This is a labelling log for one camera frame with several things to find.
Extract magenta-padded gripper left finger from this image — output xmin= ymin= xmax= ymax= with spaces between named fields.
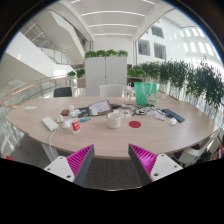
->
xmin=43 ymin=143 xmax=96 ymax=187

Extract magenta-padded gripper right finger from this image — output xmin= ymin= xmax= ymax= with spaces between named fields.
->
xmin=128 ymin=143 xmax=184 ymax=186

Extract clear red-labelled water bottle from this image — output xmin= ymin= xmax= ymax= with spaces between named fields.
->
xmin=70 ymin=118 xmax=82 ymax=135

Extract large white computer mouse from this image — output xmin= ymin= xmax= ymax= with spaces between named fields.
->
xmin=61 ymin=119 xmax=72 ymax=130

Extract white power strip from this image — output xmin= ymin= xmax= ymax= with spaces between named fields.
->
xmin=41 ymin=116 xmax=60 ymax=132

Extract dark blue keyboard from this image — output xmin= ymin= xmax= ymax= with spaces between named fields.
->
xmin=161 ymin=108 xmax=186 ymax=123

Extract white card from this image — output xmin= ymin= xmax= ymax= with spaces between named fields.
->
xmin=70 ymin=109 xmax=82 ymax=118

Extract black notebook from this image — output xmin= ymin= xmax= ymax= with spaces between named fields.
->
xmin=75 ymin=106 xmax=91 ymax=118

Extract colourful sticker sheet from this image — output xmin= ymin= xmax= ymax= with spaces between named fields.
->
xmin=119 ymin=109 xmax=133 ymax=119

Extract white grid-patterned mug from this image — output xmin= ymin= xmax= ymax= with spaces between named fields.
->
xmin=106 ymin=112 xmax=123 ymax=130

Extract green tote bag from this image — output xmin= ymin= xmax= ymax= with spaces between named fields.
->
xmin=133 ymin=82 xmax=158 ymax=107

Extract black chair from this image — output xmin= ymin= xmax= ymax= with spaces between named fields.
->
xmin=53 ymin=86 xmax=73 ymax=98

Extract wooden-railed glass balustrade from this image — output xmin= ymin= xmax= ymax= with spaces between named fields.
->
xmin=0 ymin=74 xmax=69 ymax=108

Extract clear jar with white lid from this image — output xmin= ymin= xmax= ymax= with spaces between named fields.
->
xmin=123 ymin=83 xmax=133 ymax=105

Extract green hedge row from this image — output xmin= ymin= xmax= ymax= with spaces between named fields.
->
xmin=127 ymin=59 xmax=224 ymax=108

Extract white chair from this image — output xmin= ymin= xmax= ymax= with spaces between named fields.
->
xmin=99 ymin=83 xmax=125 ymax=98

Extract potted green plant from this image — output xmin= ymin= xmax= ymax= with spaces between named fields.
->
xmin=66 ymin=68 xmax=87 ymax=89

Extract white cabinet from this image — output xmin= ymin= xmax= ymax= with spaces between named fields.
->
xmin=84 ymin=55 xmax=128 ymax=98

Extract green plants atop cabinet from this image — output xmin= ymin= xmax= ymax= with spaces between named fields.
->
xmin=83 ymin=49 xmax=129 ymax=59

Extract ceiling light strips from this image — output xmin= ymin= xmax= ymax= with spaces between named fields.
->
xmin=69 ymin=0 xmax=156 ymax=38

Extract white power strip cable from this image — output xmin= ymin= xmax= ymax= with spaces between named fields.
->
xmin=48 ymin=129 xmax=58 ymax=152

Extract black cable bundle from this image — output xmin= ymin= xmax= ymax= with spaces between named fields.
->
xmin=121 ymin=103 xmax=158 ymax=117

